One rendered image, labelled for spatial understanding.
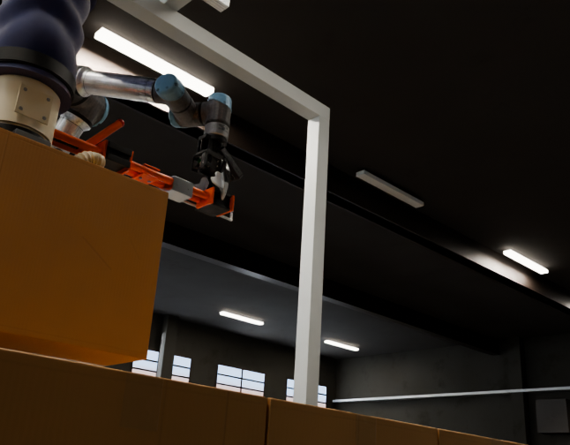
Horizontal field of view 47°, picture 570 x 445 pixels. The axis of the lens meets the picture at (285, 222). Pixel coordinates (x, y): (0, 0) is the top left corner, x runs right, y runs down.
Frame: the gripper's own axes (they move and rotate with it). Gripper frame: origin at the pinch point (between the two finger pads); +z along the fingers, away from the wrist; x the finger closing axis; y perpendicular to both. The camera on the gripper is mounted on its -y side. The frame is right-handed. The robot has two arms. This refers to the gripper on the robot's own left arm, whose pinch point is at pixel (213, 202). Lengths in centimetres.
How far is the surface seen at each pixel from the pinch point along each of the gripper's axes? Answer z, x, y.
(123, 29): -277, -295, -100
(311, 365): 0, -160, -213
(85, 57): -257, -329, -86
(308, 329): -24, -161, -209
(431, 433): 67, 80, 8
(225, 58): -191, -160, -112
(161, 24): -190, -163, -62
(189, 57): -278, -284, -161
